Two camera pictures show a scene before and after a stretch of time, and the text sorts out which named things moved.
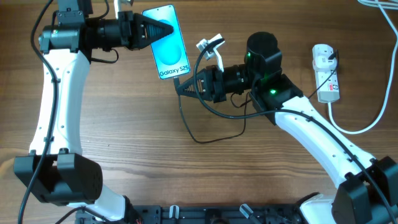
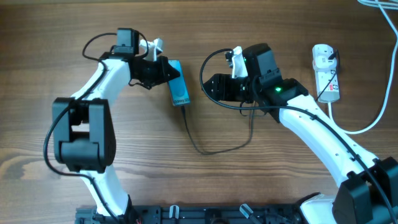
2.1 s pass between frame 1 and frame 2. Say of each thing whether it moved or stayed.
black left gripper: moved
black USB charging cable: moved
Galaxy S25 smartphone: moved
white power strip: stayed
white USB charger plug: stayed
